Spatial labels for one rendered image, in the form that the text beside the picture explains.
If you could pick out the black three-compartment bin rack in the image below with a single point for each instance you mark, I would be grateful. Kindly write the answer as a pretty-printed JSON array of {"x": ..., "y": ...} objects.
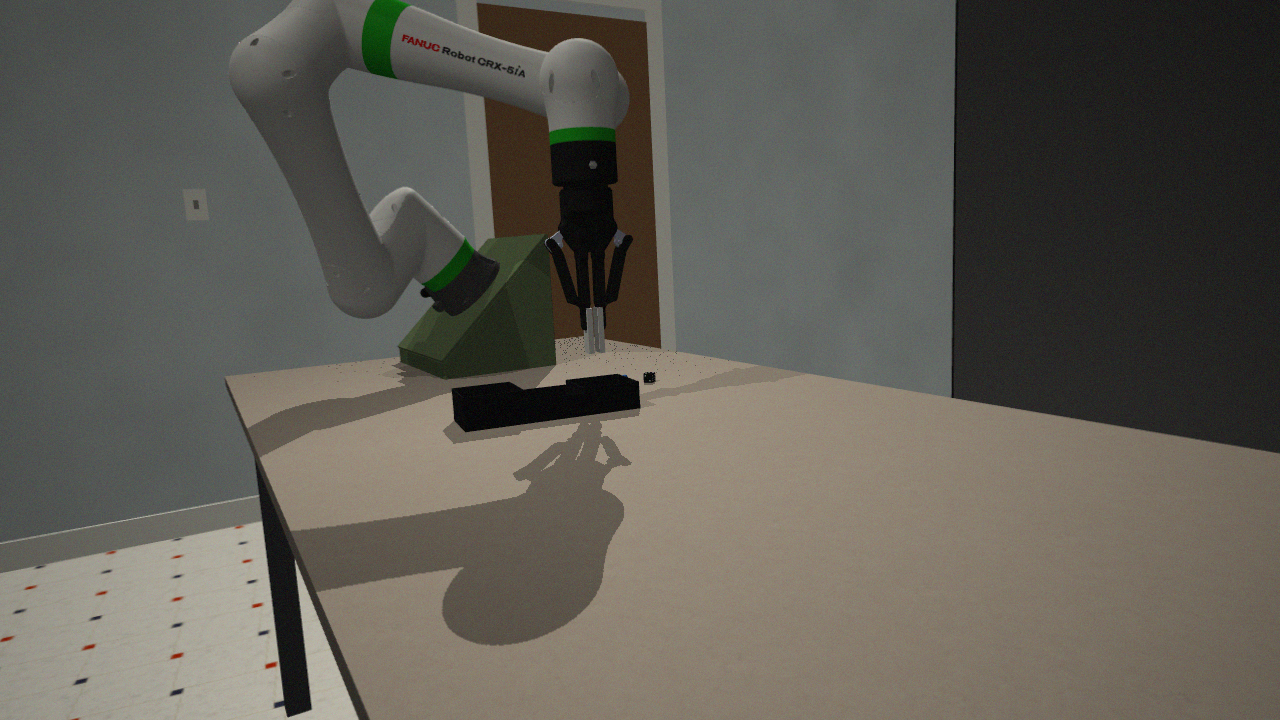
[{"x": 505, "y": 404}]

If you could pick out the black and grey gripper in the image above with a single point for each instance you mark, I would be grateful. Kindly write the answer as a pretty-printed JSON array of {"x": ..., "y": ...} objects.
[{"x": 584, "y": 232}]

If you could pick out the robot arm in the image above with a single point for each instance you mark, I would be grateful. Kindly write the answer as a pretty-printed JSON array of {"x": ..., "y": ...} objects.
[{"x": 283, "y": 83}]

